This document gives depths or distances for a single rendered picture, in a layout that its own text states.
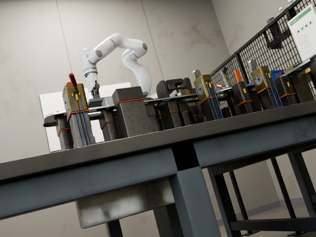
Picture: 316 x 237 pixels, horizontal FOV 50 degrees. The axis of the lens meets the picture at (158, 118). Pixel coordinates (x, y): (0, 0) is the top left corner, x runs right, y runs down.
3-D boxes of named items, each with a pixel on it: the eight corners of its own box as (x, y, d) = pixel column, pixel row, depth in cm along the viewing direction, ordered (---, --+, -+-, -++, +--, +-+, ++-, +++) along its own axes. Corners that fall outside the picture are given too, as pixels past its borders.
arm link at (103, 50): (124, 42, 220) (100, 61, 197) (109, 53, 230) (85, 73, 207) (116, 30, 217) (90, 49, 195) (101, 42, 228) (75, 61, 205)
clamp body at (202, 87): (225, 141, 154) (202, 72, 162) (211, 147, 165) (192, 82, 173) (236, 139, 157) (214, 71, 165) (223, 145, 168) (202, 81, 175)
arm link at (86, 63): (100, 67, 205) (91, 74, 211) (95, 48, 208) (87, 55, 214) (89, 66, 199) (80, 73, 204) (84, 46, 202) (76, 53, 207)
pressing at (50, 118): (45, 114, 142) (44, 110, 142) (42, 129, 162) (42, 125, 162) (287, 80, 199) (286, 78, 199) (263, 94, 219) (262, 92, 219)
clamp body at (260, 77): (285, 127, 166) (262, 64, 174) (270, 134, 177) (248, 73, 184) (295, 125, 169) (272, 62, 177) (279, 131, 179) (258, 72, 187)
